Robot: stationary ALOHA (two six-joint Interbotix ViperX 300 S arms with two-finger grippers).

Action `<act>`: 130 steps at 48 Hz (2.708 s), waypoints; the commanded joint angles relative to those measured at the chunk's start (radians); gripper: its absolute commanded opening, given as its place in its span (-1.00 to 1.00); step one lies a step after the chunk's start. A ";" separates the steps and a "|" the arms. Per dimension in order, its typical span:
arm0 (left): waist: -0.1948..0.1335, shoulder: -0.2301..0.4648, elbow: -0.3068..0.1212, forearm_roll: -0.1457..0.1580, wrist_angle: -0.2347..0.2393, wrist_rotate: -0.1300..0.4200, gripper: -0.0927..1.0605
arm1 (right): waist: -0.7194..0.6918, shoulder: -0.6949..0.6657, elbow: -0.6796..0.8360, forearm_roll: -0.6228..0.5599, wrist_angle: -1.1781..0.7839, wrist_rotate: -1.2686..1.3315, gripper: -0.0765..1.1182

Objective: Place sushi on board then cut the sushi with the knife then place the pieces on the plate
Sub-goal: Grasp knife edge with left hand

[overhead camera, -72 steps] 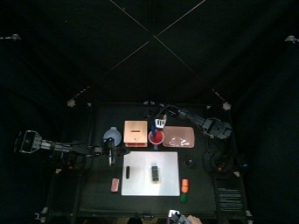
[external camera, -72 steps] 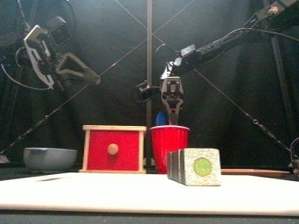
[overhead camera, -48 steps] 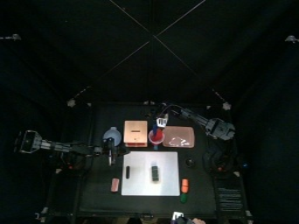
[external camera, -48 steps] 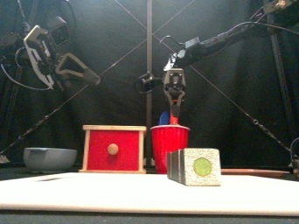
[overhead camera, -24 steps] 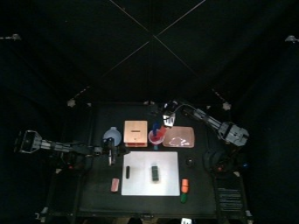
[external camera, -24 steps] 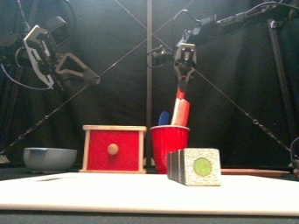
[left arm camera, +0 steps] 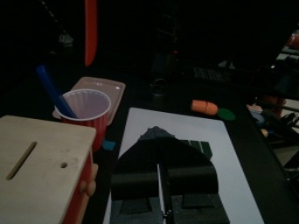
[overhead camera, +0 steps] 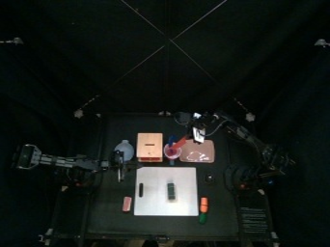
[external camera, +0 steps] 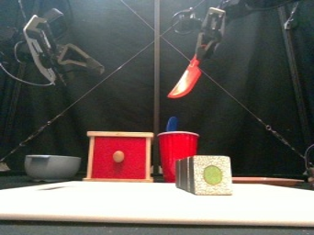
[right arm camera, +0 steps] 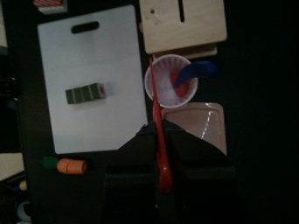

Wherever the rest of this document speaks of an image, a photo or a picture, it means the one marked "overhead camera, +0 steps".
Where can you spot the red plastic knife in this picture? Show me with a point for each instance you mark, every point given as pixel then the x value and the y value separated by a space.
pixel 180 141

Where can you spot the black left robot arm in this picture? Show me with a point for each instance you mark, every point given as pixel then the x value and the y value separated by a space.
pixel 54 159

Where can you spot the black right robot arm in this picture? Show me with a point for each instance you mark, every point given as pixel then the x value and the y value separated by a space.
pixel 248 136

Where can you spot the dark green sushi roll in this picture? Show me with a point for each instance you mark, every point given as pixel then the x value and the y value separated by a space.
pixel 171 191

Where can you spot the white cutting board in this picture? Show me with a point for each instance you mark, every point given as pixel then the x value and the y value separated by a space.
pixel 159 202

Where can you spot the pale blue round dish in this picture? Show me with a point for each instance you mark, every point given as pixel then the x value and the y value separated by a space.
pixel 124 150

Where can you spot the pink plastic tray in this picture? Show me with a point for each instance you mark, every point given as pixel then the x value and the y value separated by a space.
pixel 197 151

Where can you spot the blue plastic utensil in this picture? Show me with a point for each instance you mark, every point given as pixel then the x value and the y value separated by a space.
pixel 171 141

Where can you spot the wooden box with red sides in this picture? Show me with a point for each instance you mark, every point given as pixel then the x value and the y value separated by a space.
pixel 149 146

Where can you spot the red plastic cup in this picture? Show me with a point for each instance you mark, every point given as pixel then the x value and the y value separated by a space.
pixel 172 152

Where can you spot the blue tape piece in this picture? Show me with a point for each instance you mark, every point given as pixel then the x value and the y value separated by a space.
pixel 171 162

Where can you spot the pink rectangular toy block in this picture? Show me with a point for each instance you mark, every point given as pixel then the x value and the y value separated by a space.
pixel 127 204

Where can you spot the orange toy carrot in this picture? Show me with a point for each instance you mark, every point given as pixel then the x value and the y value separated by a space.
pixel 203 205

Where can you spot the small white tag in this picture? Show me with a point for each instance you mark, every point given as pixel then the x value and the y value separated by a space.
pixel 260 191

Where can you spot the green toy carrot top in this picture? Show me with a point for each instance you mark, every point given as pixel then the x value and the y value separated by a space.
pixel 201 218

